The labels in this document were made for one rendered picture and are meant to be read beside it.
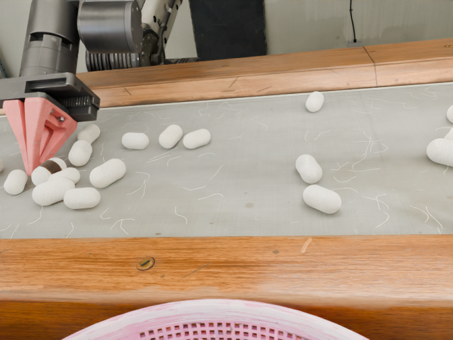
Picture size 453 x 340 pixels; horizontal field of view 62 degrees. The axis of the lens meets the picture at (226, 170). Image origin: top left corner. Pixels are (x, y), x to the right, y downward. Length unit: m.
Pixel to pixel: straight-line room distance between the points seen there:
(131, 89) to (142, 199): 0.26
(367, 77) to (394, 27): 2.04
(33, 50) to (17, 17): 2.46
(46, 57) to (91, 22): 0.06
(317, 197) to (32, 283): 0.20
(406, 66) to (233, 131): 0.25
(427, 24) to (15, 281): 2.53
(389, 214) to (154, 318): 0.19
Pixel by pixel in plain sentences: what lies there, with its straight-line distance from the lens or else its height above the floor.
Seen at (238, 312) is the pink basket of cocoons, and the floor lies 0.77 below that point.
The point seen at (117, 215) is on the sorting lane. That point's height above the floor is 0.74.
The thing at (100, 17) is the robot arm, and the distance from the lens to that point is 0.47.
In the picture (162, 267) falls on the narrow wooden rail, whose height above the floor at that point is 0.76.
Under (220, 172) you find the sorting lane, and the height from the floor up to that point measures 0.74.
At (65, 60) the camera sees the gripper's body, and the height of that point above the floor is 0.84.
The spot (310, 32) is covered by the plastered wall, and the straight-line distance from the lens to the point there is 2.48.
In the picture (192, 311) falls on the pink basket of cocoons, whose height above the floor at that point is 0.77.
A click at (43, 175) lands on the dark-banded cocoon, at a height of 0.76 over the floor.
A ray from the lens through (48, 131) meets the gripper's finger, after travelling 0.47.
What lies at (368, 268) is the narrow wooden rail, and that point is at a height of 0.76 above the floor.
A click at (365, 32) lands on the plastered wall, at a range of 2.54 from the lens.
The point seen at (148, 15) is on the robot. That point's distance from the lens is 0.88.
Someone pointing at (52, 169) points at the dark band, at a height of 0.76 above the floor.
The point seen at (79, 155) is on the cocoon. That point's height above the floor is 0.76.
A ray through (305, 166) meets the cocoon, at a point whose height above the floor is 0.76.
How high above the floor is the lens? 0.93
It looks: 32 degrees down
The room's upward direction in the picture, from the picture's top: 9 degrees counter-clockwise
